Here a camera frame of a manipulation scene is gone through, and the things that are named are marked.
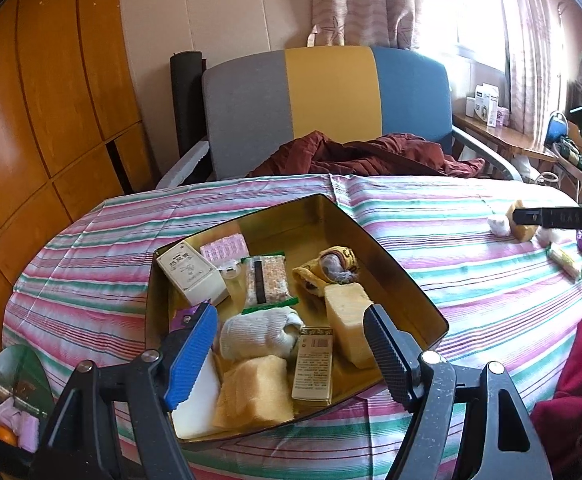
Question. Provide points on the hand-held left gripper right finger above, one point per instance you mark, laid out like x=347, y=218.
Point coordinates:
x=391, y=355

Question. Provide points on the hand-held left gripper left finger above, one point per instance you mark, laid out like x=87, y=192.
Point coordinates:
x=191, y=360

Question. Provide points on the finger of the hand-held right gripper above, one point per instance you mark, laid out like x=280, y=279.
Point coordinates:
x=551, y=217

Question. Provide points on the plain white box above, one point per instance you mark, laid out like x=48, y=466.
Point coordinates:
x=196, y=405

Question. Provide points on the pale yellow sponge block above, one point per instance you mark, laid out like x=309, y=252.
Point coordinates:
x=348, y=320

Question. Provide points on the beige sock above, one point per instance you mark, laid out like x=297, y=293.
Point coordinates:
x=261, y=332

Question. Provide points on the green cream carton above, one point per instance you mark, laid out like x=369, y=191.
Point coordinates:
x=313, y=370

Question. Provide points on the cream white carton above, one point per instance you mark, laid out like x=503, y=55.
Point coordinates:
x=191, y=275

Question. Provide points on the yellow patterned sock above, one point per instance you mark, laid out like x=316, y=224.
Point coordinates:
x=326, y=270

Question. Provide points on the green-edged snack packet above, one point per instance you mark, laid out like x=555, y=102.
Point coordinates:
x=266, y=280

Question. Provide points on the gold tin box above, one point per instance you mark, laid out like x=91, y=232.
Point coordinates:
x=291, y=230

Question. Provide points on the small white bundle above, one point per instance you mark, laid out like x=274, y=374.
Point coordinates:
x=547, y=236

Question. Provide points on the cluttered side rack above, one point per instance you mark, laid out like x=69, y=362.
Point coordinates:
x=573, y=165

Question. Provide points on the blue container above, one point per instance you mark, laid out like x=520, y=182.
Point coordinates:
x=556, y=130

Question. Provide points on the green yellow carton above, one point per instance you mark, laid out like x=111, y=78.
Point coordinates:
x=563, y=260

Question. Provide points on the small clear bottle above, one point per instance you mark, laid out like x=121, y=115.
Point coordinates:
x=231, y=275

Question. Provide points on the wooden desk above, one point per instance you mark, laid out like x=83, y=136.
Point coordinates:
x=501, y=137

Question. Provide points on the white boxes on desk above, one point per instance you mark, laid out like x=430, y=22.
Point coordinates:
x=486, y=105

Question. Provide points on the pink blister pack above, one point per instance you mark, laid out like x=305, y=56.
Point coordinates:
x=223, y=247

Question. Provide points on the striped blanket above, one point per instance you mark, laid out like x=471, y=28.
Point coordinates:
x=421, y=240

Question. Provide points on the patterned curtain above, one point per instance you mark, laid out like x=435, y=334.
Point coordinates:
x=531, y=35
x=366, y=0

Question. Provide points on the green plastic basket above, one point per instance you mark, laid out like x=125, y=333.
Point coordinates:
x=26, y=370

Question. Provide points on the red cloth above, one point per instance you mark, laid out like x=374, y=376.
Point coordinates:
x=581, y=385

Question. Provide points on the pink folded cloth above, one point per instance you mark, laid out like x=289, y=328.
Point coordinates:
x=21, y=422

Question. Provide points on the maroon jacket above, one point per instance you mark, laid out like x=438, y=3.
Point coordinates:
x=371, y=157

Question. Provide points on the small orange fruit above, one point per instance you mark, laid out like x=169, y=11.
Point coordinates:
x=5, y=435

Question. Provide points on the grey yellow blue armchair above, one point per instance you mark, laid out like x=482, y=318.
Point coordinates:
x=331, y=95

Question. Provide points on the wooden wardrobe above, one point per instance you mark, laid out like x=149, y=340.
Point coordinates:
x=46, y=110

